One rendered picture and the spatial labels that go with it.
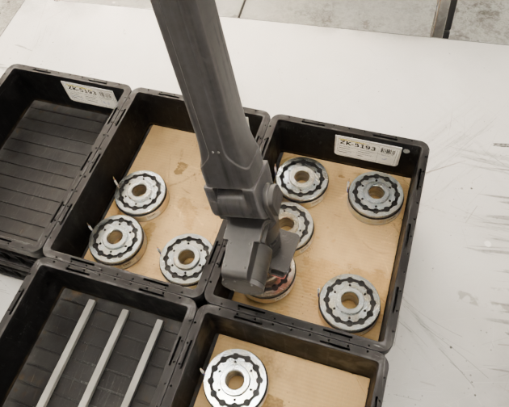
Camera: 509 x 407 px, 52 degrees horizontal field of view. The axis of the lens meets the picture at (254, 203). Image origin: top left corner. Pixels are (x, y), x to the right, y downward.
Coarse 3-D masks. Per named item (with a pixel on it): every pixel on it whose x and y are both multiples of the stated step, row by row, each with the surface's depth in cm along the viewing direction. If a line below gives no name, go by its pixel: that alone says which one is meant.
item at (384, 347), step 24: (288, 120) 100; (312, 120) 100; (264, 144) 98; (408, 144) 95; (408, 216) 87; (408, 240) 85; (216, 264) 86; (240, 312) 81; (264, 312) 81; (336, 336) 78; (384, 336) 78
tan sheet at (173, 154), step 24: (144, 144) 113; (168, 144) 112; (192, 144) 112; (144, 168) 109; (168, 168) 109; (192, 168) 108; (192, 192) 105; (168, 216) 103; (192, 216) 102; (216, 216) 102; (120, 240) 101; (168, 240) 100; (144, 264) 98
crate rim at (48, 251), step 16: (128, 96) 107; (160, 96) 106; (176, 96) 106; (256, 112) 102; (112, 128) 103; (96, 160) 99; (80, 192) 95; (64, 224) 92; (224, 224) 89; (48, 240) 91; (224, 240) 88; (48, 256) 89; (64, 256) 89; (208, 256) 87; (112, 272) 86; (128, 272) 86; (208, 272) 85; (160, 288) 84; (176, 288) 84
